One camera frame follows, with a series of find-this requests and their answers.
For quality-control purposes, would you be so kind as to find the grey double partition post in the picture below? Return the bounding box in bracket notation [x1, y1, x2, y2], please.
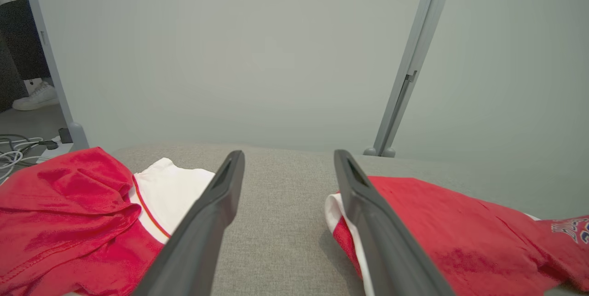
[364, 0, 458, 157]

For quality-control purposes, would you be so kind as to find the red garment with white sleeves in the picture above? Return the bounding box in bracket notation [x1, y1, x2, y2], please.
[0, 147, 216, 296]

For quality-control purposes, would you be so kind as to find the red garment with chest print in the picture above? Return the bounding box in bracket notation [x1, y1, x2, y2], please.
[324, 175, 589, 296]

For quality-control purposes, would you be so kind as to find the white power strip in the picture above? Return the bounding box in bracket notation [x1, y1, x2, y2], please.
[36, 136, 74, 164]

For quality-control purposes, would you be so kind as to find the grey fabric sofa seat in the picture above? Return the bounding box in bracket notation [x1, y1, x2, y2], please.
[110, 143, 589, 296]

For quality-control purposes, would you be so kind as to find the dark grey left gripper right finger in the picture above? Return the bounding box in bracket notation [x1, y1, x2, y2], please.
[334, 150, 454, 296]

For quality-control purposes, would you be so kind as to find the grey table leg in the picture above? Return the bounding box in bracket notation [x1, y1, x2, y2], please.
[18, 0, 90, 151]

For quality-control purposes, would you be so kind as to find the black trouser leg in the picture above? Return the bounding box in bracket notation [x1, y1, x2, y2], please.
[0, 0, 50, 80]

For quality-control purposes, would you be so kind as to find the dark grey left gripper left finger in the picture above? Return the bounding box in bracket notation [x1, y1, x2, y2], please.
[133, 150, 245, 296]

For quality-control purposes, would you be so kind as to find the white sneaker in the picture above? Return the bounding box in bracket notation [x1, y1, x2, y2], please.
[12, 81, 59, 111]

